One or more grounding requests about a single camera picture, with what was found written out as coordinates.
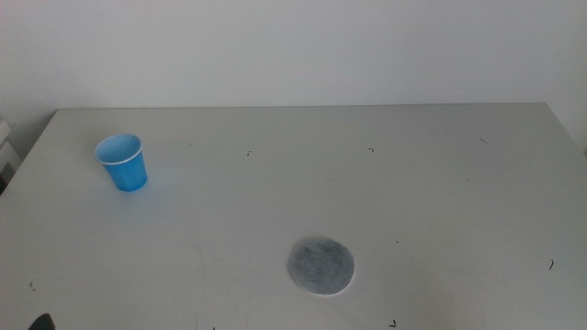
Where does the round grey cup mat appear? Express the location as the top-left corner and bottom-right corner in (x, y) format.
(287, 236), (356, 297)

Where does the blue plastic cup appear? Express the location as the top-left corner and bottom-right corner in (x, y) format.
(94, 133), (149, 193)

